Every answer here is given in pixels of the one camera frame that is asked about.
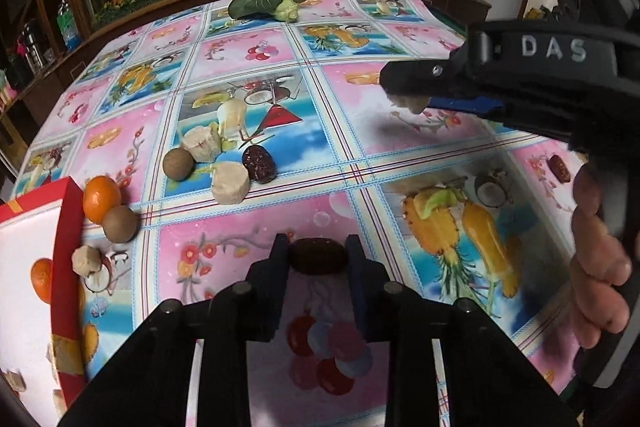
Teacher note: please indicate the orange tangerine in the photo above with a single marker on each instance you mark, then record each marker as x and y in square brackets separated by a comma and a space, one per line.
[101, 198]
[42, 279]

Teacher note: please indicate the red cardboard box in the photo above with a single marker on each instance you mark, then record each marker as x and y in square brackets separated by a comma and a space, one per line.
[67, 237]

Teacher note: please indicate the printed fruit tablecloth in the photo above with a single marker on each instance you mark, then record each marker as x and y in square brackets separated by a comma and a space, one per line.
[320, 157]

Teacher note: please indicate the clear plastic water bottle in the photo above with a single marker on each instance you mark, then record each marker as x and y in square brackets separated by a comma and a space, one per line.
[67, 26]

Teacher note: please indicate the beige fruit chunk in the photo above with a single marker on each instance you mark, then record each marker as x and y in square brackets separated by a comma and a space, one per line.
[406, 102]
[12, 380]
[201, 145]
[230, 182]
[87, 259]

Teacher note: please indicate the person's right hand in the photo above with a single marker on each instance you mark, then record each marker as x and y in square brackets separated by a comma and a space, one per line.
[595, 257]

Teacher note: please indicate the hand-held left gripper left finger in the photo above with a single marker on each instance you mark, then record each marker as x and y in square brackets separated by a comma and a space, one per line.
[278, 292]

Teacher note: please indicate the dark brown date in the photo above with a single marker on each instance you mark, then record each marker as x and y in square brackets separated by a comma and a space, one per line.
[317, 255]

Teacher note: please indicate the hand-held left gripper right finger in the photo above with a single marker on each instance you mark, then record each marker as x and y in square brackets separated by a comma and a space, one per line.
[358, 292]

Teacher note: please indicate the dark red date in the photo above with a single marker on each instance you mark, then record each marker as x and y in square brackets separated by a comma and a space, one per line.
[258, 163]
[561, 168]

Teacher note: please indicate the brown longan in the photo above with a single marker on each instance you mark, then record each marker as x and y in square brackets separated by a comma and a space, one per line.
[177, 164]
[120, 223]

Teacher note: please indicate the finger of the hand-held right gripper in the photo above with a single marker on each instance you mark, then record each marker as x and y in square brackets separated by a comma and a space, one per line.
[420, 78]
[462, 106]

